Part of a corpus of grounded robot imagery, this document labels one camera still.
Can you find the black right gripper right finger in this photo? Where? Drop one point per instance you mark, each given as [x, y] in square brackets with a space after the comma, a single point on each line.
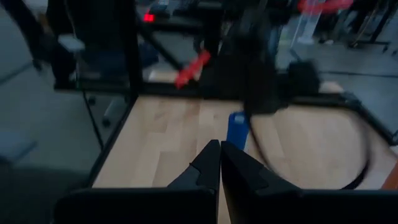
[242, 177]

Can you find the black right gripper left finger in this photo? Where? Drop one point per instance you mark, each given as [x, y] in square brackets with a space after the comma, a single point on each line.
[199, 174]

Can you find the blue elastic bandage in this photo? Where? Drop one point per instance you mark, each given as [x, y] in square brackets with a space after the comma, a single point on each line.
[237, 133]

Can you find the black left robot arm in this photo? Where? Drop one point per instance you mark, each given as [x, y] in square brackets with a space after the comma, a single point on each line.
[236, 46]

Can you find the red tag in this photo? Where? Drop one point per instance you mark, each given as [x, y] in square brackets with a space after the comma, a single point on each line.
[191, 70]

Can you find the orange plastic bin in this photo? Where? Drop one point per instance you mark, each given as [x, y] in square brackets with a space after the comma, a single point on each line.
[392, 179]

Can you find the black metal table frame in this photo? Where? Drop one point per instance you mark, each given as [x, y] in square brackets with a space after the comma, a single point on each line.
[113, 143]

